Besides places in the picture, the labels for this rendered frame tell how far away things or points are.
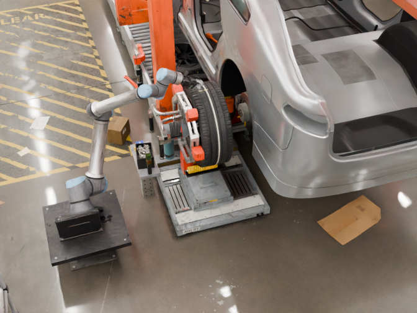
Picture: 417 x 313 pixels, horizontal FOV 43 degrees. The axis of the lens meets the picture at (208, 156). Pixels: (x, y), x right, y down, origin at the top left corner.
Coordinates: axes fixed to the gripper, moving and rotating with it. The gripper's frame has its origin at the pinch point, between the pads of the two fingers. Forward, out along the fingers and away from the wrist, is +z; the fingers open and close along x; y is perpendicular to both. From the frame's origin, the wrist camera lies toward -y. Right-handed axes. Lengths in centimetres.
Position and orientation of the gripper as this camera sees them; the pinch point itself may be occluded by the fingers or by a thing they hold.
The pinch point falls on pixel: (202, 83)
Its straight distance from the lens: 396.7
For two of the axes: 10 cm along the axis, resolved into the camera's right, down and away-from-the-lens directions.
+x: 4.8, -7.0, -5.3
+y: 3.1, 7.0, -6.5
